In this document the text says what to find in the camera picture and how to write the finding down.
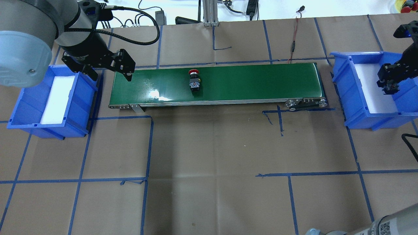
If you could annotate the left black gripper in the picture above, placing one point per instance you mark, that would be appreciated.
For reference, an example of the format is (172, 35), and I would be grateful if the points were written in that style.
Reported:
(85, 45)

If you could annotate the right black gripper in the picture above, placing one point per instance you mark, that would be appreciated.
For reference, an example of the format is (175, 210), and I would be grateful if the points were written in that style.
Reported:
(412, 56)

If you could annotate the red push button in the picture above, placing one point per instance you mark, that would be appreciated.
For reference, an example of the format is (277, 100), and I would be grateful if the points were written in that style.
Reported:
(195, 80)

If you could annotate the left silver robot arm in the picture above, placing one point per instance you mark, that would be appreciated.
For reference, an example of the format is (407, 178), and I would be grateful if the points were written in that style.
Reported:
(29, 28)

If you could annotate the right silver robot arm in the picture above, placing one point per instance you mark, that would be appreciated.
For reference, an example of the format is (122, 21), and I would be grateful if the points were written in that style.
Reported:
(409, 55)

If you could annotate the yellow plate of buttons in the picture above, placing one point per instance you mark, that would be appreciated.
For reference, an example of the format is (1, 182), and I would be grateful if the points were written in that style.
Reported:
(406, 6)

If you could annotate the white foam pad right bin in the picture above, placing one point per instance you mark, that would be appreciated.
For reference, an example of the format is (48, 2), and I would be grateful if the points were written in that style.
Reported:
(377, 101)

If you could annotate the white foam pad bin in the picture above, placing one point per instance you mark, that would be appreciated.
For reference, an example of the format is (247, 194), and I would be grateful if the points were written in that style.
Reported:
(57, 100)
(377, 101)

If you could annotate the right blue plastic bin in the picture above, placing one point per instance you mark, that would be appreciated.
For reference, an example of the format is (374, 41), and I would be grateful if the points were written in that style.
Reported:
(365, 105)

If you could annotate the blue plastic bin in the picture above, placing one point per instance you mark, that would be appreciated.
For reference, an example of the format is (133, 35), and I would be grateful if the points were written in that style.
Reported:
(365, 105)
(32, 101)

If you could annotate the left blue plastic bin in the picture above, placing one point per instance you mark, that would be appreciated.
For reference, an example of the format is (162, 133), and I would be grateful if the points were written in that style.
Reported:
(32, 101)

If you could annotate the white foam pad left bin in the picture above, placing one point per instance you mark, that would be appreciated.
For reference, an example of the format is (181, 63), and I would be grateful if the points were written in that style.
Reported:
(57, 100)

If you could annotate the black power adapter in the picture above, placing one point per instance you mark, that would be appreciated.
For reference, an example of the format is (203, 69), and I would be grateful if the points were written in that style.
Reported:
(160, 17)

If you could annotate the green conveyor belt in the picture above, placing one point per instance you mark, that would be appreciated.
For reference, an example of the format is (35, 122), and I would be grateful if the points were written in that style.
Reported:
(298, 85)

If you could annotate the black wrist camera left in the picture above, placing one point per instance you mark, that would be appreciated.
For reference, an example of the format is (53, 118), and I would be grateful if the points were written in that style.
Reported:
(96, 11)

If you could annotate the aluminium frame post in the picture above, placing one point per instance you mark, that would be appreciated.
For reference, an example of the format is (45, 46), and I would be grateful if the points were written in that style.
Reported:
(210, 13)

